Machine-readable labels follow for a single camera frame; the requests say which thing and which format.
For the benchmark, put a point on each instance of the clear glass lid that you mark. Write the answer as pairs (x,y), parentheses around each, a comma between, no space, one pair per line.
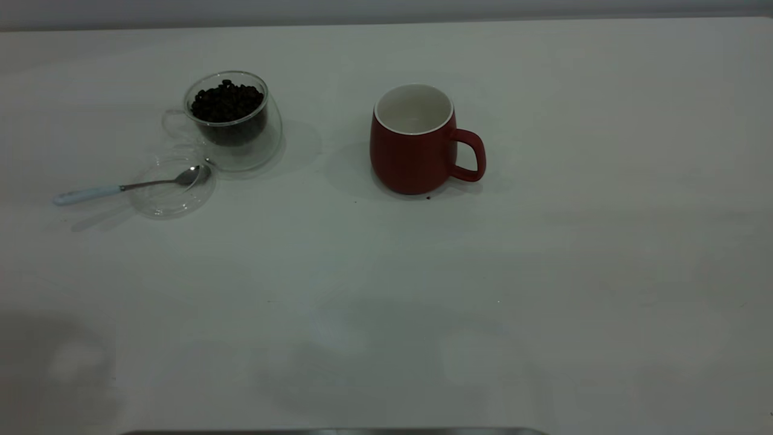
(163,205)

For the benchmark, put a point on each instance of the clear glass cup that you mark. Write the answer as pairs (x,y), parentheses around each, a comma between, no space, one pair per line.
(241,158)

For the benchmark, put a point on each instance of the dark coffee beans pile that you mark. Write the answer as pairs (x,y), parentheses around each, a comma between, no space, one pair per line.
(226,103)

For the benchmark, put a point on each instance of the red ceramic mug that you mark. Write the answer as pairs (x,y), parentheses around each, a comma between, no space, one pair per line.
(410,163)

